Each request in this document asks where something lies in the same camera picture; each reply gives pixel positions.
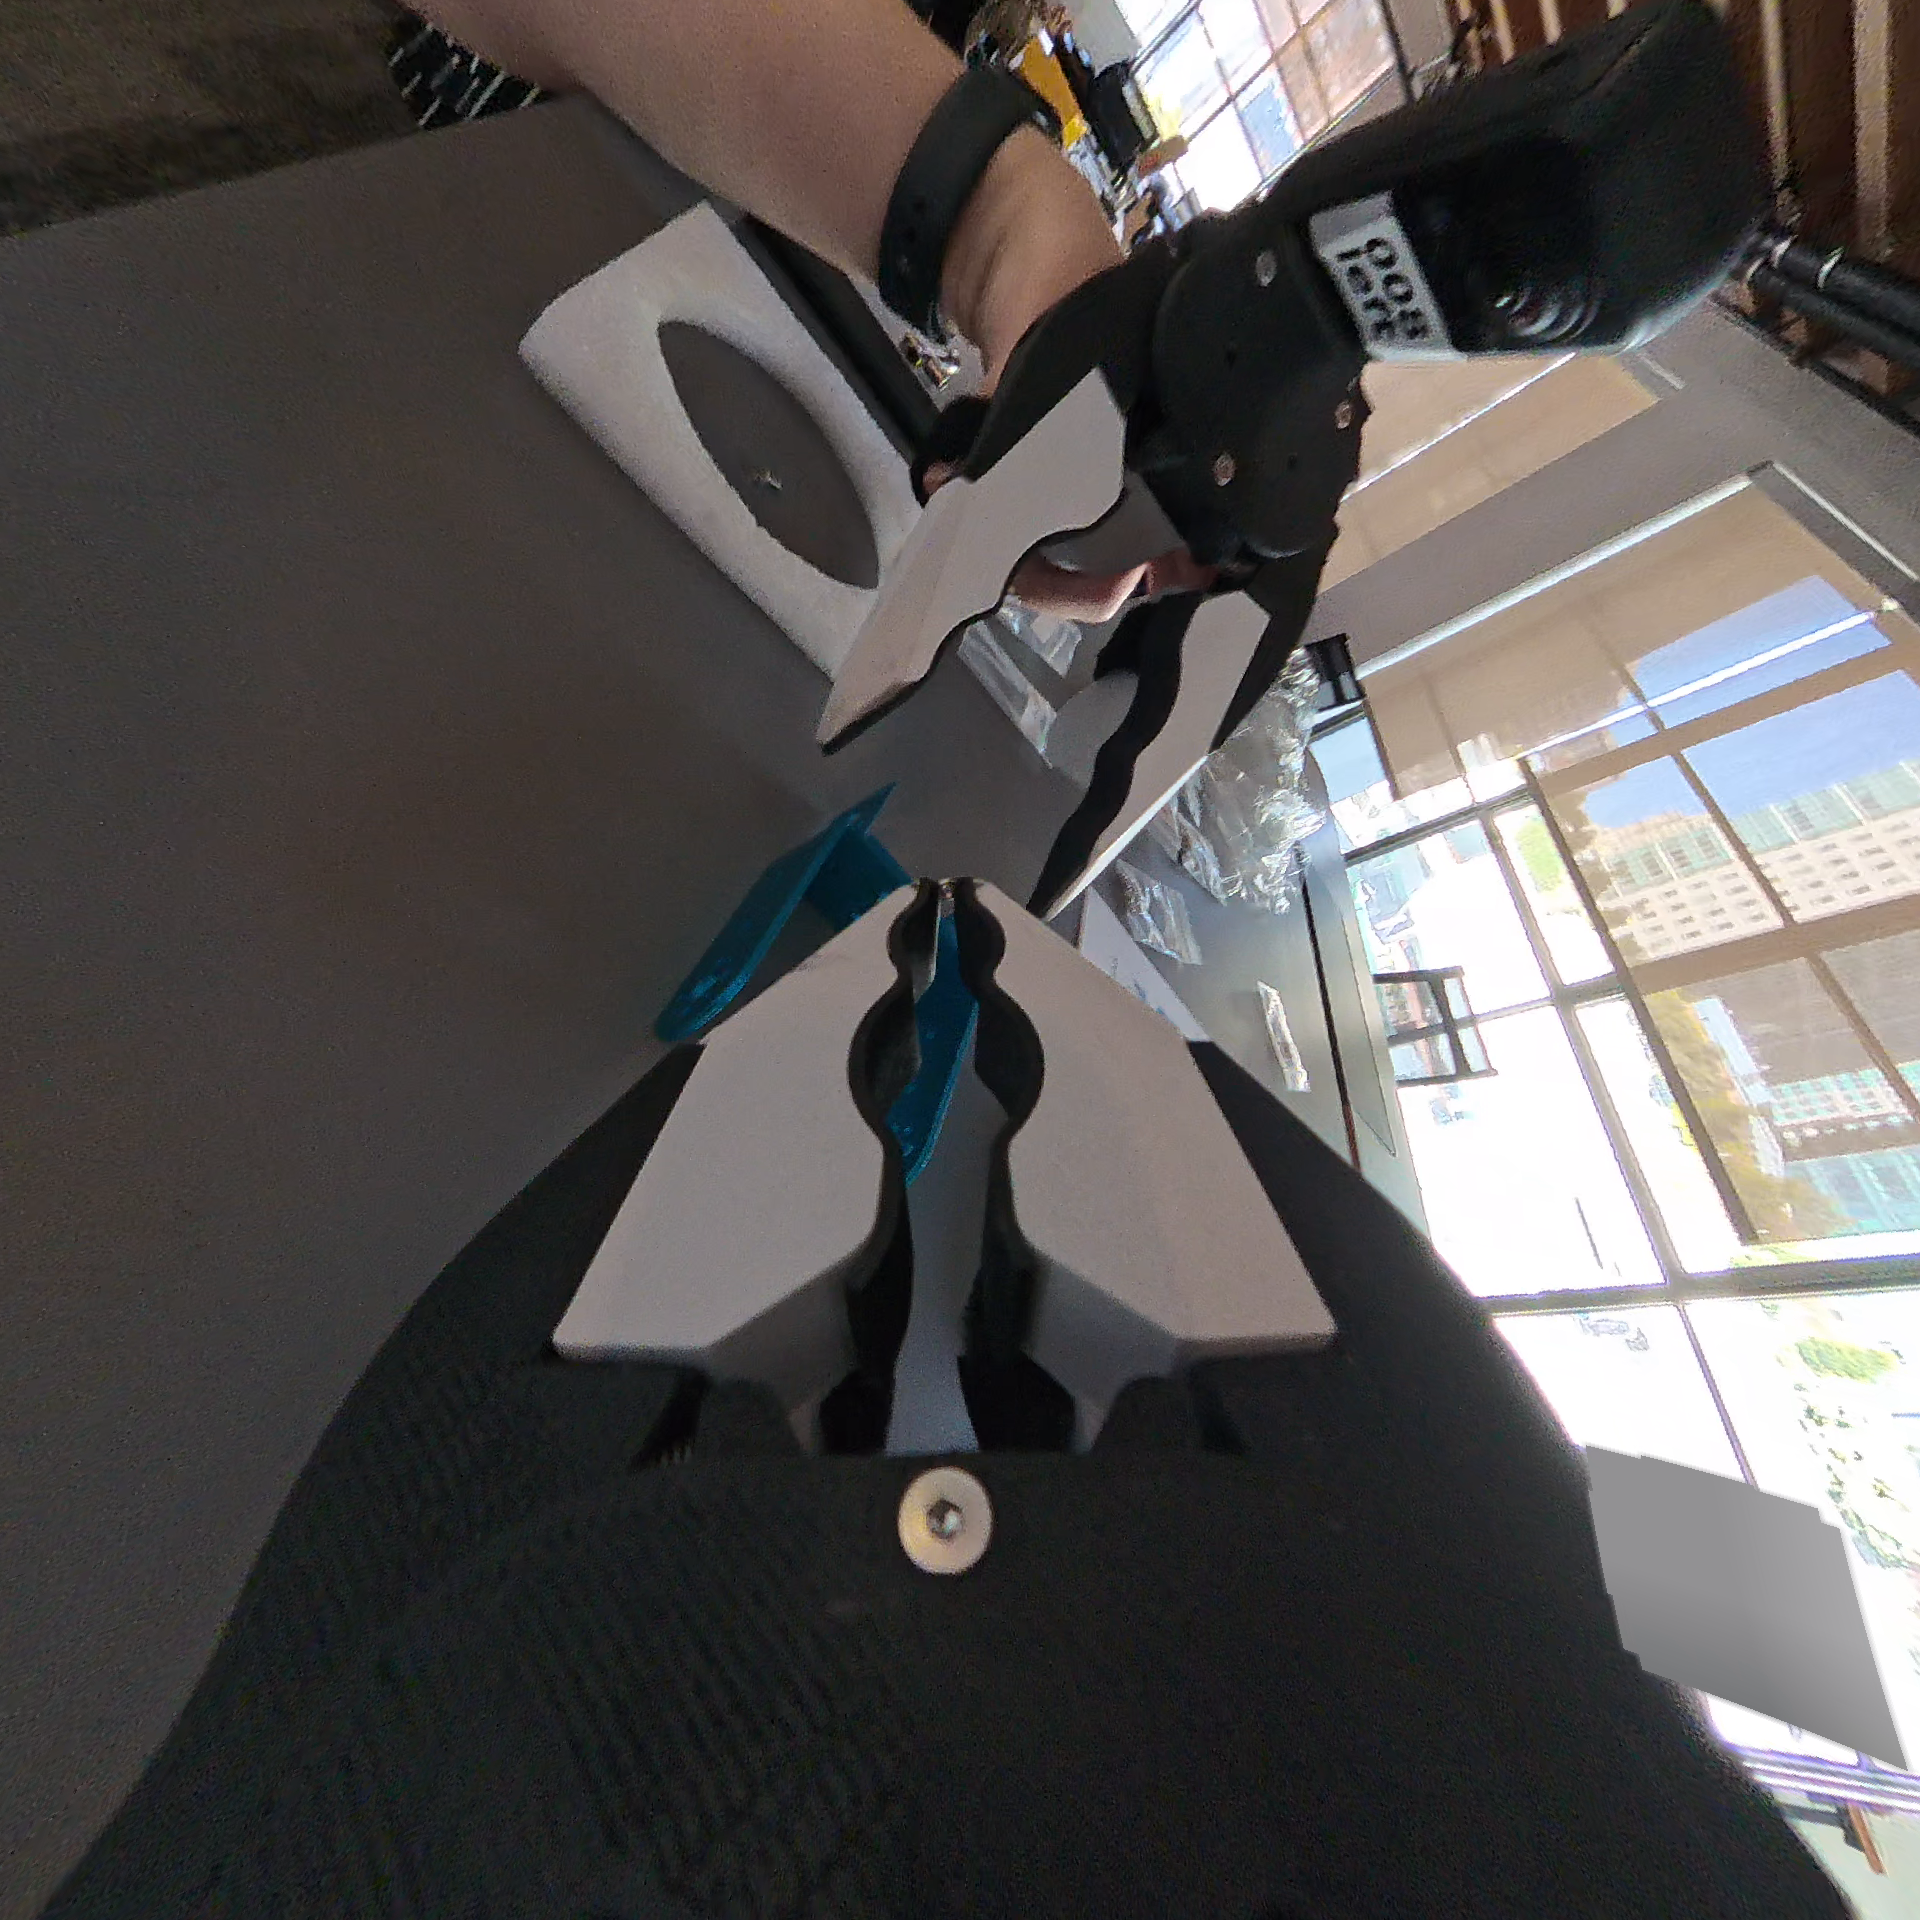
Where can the small silver cross wrench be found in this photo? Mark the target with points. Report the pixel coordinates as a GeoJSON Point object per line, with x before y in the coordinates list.
{"type": "Point", "coordinates": [933, 362]}

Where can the person's left hand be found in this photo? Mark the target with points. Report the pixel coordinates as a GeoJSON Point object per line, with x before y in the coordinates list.
{"type": "Point", "coordinates": [1042, 242]}

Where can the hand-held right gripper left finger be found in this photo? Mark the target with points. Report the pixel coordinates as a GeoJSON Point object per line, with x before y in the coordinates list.
{"type": "Point", "coordinates": [751, 1188]}

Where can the black white striped cloth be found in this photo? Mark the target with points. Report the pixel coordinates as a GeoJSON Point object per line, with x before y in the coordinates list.
{"type": "Point", "coordinates": [453, 69]}

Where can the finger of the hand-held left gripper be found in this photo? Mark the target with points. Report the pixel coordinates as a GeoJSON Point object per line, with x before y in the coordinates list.
{"type": "Point", "coordinates": [1200, 675]}
{"type": "Point", "coordinates": [985, 505]}

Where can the crumpled clear plastic bag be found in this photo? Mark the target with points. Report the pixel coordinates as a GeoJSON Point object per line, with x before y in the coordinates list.
{"type": "Point", "coordinates": [1271, 779]}

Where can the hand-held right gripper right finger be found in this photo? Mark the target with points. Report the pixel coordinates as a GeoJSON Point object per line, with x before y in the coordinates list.
{"type": "Point", "coordinates": [1153, 1188]}

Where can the person's left forearm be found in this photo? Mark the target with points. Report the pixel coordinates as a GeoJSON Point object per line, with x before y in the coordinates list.
{"type": "Point", "coordinates": [720, 87]}

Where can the dark grey desk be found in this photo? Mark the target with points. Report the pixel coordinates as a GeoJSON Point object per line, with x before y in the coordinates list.
{"type": "Point", "coordinates": [298, 747]}

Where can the group of small screw bags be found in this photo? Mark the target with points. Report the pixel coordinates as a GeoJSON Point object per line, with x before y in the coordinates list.
{"type": "Point", "coordinates": [1289, 1034]}

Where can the white foam sheet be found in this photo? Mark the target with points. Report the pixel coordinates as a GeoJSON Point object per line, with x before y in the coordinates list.
{"type": "Point", "coordinates": [597, 340]}

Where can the blue metal U bracket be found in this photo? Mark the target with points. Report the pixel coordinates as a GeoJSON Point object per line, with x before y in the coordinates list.
{"type": "Point", "coordinates": [720, 973]}

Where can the white instruction booklet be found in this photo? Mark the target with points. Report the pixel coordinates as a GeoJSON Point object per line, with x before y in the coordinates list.
{"type": "Point", "coordinates": [1129, 973]}

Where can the beige roller blind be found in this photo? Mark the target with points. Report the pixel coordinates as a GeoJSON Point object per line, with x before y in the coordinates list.
{"type": "Point", "coordinates": [1499, 656]}

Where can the black wrist band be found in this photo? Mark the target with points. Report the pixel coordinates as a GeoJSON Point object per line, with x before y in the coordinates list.
{"type": "Point", "coordinates": [939, 179]}

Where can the large glass window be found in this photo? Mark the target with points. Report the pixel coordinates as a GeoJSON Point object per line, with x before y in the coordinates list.
{"type": "Point", "coordinates": [1276, 87]}
{"type": "Point", "coordinates": [1652, 1044]}

